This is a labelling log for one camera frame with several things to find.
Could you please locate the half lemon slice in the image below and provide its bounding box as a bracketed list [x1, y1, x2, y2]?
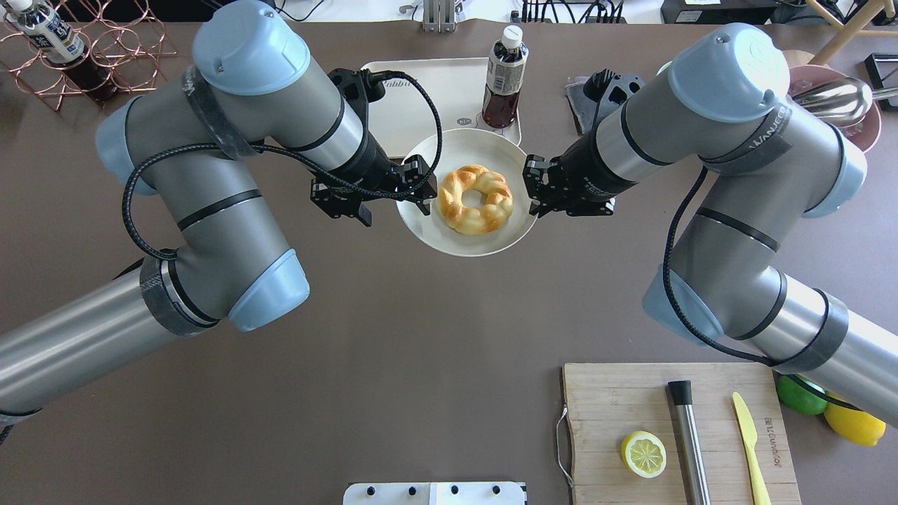
[620, 431, 667, 478]

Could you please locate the green lime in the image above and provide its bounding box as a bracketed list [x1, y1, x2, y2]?
[777, 376, 828, 416]

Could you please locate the copper wire bottle rack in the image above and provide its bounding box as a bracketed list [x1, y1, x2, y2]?
[2, 1, 180, 112]

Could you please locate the steel handled knife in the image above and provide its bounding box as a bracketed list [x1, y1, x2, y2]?
[667, 380, 712, 504]

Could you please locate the dark grey cloth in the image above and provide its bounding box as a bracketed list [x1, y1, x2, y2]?
[565, 68, 645, 135]

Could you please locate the yellow lemon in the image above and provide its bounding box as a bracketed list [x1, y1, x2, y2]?
[822, 403, 887, 447]

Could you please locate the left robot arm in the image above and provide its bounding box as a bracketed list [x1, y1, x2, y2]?
[2, 1, 436, 433]

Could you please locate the cream plastic tray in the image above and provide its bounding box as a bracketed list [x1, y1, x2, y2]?
[363, 57, 493, 158]

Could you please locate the wooden cutting board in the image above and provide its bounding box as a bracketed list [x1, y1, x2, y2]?
[563, 363, 802, 504]

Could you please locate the white round plate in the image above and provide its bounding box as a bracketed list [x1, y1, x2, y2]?
[396, 128, 540, 257]

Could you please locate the wooden mug tree stand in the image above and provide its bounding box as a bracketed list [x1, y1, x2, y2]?
[805, 1, 897, 66]

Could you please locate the metal ladle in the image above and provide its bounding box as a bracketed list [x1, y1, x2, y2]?
[792, 77, 897, 128]

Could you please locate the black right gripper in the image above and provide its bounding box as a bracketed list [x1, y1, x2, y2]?
[523, 156, 615, 218]

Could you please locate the twisted glazed donut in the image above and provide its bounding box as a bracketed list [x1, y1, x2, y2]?
[436, 164, 514, 236]

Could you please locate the yellow plastic knife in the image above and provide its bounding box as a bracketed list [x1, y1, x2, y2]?
[732, 392, 772, 504]

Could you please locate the dark tea bottle on tray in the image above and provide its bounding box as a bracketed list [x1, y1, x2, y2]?
[481, 25, 529, 129]

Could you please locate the bottle in rack upper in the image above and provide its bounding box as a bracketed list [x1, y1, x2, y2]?
[6, 1, 119, 102]

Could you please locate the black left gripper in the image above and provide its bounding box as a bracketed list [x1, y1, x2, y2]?
[310, 156, 436, 227]

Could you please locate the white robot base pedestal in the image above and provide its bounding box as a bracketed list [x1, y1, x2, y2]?
[342, 480, 528, 504]

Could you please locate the pink bowl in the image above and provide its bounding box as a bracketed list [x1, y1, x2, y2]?
[786, 65, 883, 154]

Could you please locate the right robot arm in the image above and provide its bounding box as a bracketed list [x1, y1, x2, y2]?
[523, 23, 897, 425]

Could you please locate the mint green bowl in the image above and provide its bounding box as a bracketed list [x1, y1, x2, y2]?
[656, 61, 673, 76]

